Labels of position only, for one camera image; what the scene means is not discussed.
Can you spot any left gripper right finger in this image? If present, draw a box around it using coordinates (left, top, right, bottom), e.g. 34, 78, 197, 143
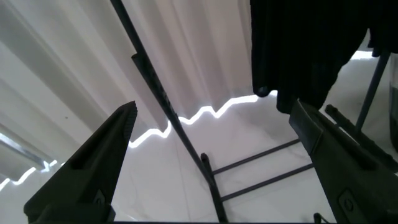
288, 98, 398, 223

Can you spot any black clothes rack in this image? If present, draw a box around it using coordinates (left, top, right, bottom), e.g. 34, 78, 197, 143
110, 0, 398, 223

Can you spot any black garment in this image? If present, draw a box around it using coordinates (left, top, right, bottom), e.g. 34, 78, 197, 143
249, 0, 398, 114

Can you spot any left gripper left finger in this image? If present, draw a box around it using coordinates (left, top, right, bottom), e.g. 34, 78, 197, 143
24, 100, 138, 223

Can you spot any white curtain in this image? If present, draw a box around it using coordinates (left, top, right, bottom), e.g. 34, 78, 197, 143
0, 0, 277, 187

